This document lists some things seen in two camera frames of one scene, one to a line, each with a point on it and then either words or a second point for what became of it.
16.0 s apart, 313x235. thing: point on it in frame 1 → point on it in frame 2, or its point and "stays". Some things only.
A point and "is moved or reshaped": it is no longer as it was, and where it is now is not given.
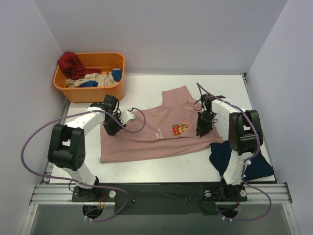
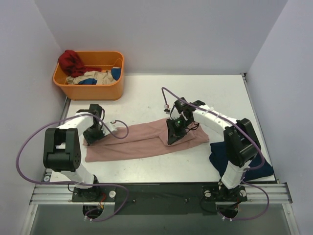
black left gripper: (111, 128) → (91, 136)
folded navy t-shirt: (219, 154) stays
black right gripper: (203, 126) → (174, 130)
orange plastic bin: (105, 62) stays
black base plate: (159, 198) stays
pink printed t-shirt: (170, 129) is moved or reshaped
